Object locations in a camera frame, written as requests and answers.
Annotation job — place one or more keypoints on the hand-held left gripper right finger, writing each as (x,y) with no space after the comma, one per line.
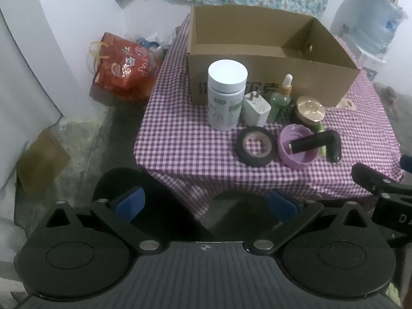
(283,206)

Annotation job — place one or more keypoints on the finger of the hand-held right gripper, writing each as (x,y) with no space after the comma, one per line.
(370,177)
(407,161)

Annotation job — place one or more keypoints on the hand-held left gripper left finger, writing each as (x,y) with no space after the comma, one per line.
(130,204)

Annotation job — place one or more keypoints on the purple plastic cup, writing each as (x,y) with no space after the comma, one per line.
(286,154)

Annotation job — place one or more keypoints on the black tape roll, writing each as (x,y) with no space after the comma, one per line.
(239,149)

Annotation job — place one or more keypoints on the white charger plug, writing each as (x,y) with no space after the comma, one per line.
(256,111)

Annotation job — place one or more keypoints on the green dropper bottle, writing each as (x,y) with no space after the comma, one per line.
(280,103)

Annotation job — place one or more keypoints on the brown cardboard box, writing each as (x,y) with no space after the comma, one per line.
(322,80)

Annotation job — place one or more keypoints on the white supplement bottle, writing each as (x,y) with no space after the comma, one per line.
(225,80)

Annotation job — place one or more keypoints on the grey fuzzy cloth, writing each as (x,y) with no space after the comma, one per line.
(388,103)

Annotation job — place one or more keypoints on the small green cylinder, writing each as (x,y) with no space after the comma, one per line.
(319,128)

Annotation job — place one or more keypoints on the purple checkered tablecloth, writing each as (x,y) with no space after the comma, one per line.
(180,141)

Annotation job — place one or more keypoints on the gold-lid cosmetic jar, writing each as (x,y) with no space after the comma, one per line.
(310,109)

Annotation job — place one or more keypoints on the brown paper bag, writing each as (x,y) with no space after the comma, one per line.
(41,161)

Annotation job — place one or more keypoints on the white water dispenser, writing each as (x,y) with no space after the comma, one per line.
(370,62)

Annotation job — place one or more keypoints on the red gift bag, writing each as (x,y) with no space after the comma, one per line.
(122,67)

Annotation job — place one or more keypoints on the clear water jug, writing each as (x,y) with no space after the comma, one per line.
(373,16)

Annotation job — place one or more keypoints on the crumpled plastic bag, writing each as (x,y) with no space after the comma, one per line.
(157,37)

